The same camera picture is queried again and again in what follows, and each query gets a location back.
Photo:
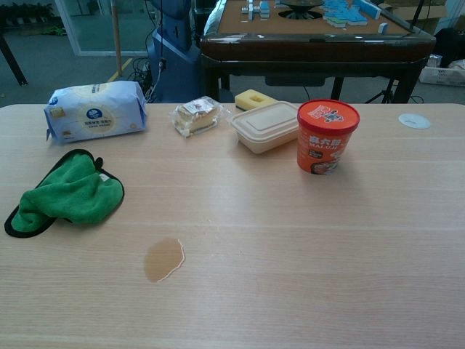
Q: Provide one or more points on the green microfibre cloth black trim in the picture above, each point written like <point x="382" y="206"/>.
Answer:
<point x="72" y="192"/>

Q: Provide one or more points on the brown liquid spill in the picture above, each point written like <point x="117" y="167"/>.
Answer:
<point x="163" y="260"/>

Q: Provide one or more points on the beige lidded food container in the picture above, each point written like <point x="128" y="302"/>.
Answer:
<point x="261" y="127"/>

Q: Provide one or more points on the plastic wrapped cake slice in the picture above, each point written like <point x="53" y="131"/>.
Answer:
<point x="196" y="116"/>

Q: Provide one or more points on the yellow sponge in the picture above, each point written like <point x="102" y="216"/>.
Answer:
<point x="248" y="99"/>

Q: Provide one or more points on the orange instant noodle cup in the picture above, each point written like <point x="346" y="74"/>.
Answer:
<point x="323" y="145"/>

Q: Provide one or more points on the blue machine base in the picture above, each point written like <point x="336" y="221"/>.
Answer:
<point x="174" y="65"/>

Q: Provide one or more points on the dark wooden mahjong table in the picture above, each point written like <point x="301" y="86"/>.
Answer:
<point x="309" y="47"/>

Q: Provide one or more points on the blue white tissue pack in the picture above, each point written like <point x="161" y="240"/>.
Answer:
<point x="94" y="112"/>

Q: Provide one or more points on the black tripod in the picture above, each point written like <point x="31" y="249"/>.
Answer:
<point x="386" y="92"/>

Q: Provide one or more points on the wooden pole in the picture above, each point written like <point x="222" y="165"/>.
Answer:
<point x="117" y="36"/>

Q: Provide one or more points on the grey round table grommet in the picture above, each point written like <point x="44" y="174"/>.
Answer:
<point x="414" y="121"/>

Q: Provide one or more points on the single blue mahjong tile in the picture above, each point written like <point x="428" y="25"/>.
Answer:
<point x="382" y="28"/>

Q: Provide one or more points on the white plastic crate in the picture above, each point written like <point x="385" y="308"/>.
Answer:
<point x="441" y="76"/>

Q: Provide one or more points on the black table leg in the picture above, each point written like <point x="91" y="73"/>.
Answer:
<point x="12" y="62"/>

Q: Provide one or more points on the black bag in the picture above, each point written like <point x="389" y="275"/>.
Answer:
<point x="450" y="47"/>

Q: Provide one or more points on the cardboard box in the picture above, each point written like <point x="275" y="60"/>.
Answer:
<point x="430" y="11"/>

